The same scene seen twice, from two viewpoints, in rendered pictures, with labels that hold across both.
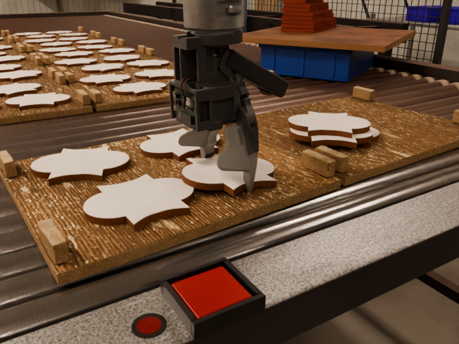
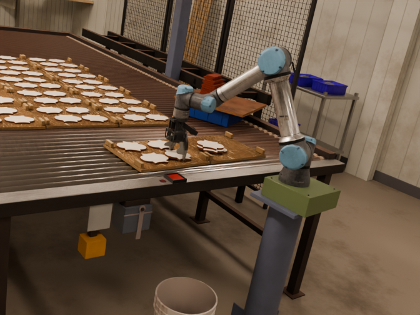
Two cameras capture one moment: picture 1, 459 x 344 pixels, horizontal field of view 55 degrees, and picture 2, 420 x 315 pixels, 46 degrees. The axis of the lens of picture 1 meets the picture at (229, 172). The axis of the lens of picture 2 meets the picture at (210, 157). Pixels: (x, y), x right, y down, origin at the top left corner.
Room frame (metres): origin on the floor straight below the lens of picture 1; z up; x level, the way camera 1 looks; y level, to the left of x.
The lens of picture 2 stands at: (-1.70, 0.22, 1.75)
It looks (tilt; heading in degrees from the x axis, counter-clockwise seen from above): 19 degrees down; 350
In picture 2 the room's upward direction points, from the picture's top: 11 degrees clockwise
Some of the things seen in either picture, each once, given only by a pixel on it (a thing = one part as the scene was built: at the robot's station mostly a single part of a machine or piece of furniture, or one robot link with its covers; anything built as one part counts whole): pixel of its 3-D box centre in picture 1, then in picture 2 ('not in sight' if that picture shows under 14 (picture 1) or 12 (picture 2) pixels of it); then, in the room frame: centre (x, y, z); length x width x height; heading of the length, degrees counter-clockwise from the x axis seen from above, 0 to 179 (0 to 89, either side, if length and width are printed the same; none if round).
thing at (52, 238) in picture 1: (52, 241); (139, 163); (0.41, 0.19, 0.95); 0.06 x 0.02 x 0.03; 35
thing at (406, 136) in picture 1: (349, 129); (218, 148); (0.86, -0.24, 0.93); 0.41 x 0.35 x 0.02; 124
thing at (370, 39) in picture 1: (327, 35); (222, 101); (1.61, -0.34, 1.03); 0.50 x 0.50 x 0.02; 60
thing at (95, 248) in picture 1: (162, 176); (156, 154); (0.63, 0.10, 0.93); 0.41 x 0.35 x 0.02; 125
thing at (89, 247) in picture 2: not in sight; (94, 228); (0.14, 0.34, 0.74); 0.09 x 0.08 x 0.24; 121
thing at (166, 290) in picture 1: (211, 293); (175, 177); (0.35, 0.02, 0.92); 0.08 x 0.08 x 0.02; 31
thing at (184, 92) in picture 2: not in sight; (184, 97); (0.58, 0.02, 1.25); 0.09 x 0.08 x 0.11; 61
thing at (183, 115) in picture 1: (210, 79); (177, 129); (0.58, 0.02, 1.09); 0.09 x 0.08 x 0.12; 124
